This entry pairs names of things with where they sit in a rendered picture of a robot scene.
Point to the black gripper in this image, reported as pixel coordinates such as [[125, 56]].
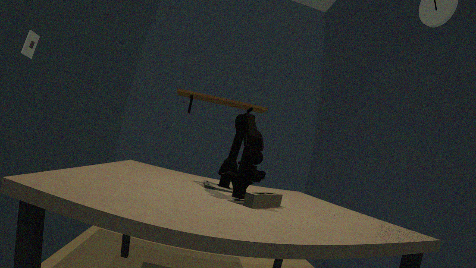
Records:
[[239, 180]]

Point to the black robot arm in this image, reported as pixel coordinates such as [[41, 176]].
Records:
[[253, 143]]

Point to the black two-prong plug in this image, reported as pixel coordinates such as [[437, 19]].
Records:
[[240, 195]]

